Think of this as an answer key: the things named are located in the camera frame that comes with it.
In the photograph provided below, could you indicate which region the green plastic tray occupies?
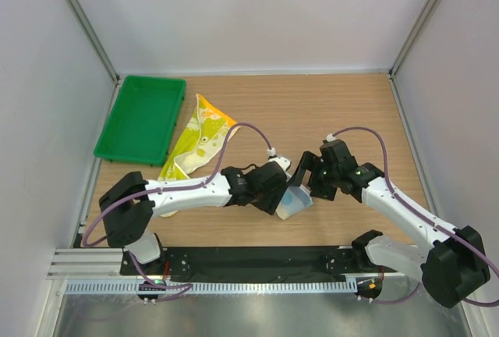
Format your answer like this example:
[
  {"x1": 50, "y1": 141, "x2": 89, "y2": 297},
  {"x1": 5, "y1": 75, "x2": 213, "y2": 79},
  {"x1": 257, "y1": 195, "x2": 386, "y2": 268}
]
[{"x1": 94, "y1": 76, "x2": 186, "y2": 166}]

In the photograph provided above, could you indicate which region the white slotted cable duct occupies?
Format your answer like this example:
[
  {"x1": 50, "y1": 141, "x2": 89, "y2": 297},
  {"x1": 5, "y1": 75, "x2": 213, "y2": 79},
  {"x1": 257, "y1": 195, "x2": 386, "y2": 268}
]
[{"x1": 65, "y1": 278, "x2": 357, "y2": 295}]

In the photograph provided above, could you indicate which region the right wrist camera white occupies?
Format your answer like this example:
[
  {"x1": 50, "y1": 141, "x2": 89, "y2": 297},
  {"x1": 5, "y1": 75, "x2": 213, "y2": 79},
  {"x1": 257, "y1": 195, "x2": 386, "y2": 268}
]
[{"x1": 325, "y1": 133, "x2": 336, "y2": 143}]

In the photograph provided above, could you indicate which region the yellow green patterned towel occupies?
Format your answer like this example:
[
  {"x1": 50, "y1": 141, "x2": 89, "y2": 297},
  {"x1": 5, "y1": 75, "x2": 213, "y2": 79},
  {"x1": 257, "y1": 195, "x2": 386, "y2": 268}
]
[{"x1": 157, "y1": 94, "x2": 239, "y2": 218}]

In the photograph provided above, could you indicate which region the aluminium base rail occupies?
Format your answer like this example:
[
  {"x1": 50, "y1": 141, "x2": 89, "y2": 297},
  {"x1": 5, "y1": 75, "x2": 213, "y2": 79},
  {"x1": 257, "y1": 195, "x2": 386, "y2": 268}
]
[{"x1": 46, "y1": 243, "x2": 475, "y2": 280}]

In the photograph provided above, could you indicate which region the blue polka dot towel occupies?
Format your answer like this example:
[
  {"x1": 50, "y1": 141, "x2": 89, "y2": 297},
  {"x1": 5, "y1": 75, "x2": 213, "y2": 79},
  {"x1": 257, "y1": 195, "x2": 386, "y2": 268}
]
[{"x1": 276, "y1": 186, "x2": 313, "y2": 220}]

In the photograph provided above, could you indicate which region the left aluminium frame post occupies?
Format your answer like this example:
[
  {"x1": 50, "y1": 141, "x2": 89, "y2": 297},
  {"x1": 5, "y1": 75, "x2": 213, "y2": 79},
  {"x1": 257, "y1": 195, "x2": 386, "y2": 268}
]
[{"x1": 46, "y1": 0, "x2": 120, "y2": 83}]

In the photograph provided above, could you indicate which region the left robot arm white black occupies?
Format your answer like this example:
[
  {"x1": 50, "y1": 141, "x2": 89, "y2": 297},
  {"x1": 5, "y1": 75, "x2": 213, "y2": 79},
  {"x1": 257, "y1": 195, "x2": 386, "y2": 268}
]
[{"x1": 99, "y1": 156, "x2": 291, "y2": 275}]

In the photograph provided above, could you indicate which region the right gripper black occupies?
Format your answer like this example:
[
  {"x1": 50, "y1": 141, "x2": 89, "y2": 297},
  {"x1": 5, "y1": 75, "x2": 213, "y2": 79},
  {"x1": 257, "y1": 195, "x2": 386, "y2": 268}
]
[{"x1": 288, "y1": 151, "x2": 340, "y2": 201}]

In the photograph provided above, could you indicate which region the right aluminium frame post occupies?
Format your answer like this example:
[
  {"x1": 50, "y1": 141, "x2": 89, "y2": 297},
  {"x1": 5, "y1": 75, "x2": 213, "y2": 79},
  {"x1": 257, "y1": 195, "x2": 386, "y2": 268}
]
[{"x1": 388, "y1": 0, "x2": 463, "y2": 79}]

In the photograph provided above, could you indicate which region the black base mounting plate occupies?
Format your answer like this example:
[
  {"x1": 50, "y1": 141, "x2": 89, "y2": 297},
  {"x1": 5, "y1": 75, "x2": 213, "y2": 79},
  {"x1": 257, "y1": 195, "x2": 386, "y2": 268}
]
[{"x1": 141, "y1": 246, "x2": 380, "y2": 284}]

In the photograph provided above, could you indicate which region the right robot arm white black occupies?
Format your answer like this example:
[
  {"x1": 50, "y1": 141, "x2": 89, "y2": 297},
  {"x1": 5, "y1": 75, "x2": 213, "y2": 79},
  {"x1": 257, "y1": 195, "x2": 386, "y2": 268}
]
[{"x1": 291, "y1": 139, "x2": 491, "y2": 308}]

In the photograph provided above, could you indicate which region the aluminium frame post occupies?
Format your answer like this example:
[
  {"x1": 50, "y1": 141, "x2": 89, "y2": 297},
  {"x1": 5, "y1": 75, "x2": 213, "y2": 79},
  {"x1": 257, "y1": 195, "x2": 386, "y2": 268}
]
[
  {"x1": 388, "y1": 0, "x2": 463, "y2": 79},
  {"x1": 46, "y1": 0, "x2": 120, "y2": 83}
]

